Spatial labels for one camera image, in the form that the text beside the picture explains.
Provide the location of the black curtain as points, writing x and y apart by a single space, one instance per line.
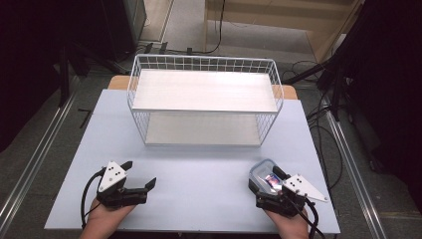
30 49
391 83

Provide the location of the person's left hand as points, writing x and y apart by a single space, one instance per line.
107 215

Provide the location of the aluminium floor rail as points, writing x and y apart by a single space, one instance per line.
356 179
36 159

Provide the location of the light blue table board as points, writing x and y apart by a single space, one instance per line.
199 186

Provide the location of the light wooden shelf unit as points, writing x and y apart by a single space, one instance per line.
328 36

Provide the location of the wooden table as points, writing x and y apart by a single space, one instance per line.
118 83

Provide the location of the person's right hand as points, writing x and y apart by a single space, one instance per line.
288 226

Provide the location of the clear plastic food container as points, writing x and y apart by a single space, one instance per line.
265 174

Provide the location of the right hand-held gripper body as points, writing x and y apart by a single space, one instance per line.
293 195

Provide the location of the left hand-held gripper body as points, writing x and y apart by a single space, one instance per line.
112 177

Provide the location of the black stand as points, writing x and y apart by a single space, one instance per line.
336 86
64 73

